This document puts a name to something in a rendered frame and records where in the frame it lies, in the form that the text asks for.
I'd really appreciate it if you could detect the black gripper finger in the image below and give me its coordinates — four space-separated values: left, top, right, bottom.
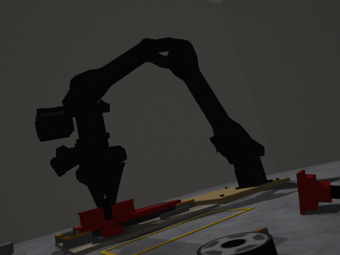
79 176 105 208
90 163 125 205

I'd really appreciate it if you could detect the black tyre with grey wheel rim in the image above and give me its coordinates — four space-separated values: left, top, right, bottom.
197 232 277 255

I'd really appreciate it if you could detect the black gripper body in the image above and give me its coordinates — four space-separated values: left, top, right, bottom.
75 128 127 180

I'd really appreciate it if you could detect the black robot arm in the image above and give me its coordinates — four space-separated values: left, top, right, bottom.
35 38 273 189

